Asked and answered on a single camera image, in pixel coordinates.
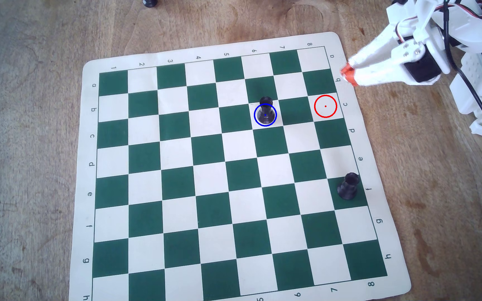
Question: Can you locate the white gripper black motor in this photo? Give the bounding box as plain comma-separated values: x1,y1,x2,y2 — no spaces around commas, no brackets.
341,24,452,88

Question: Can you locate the black cable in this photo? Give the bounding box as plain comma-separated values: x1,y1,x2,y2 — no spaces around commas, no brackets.
440,0,482,159

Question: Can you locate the green white chessboard mat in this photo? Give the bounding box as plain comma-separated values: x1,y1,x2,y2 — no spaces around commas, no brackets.
69,31,412,301

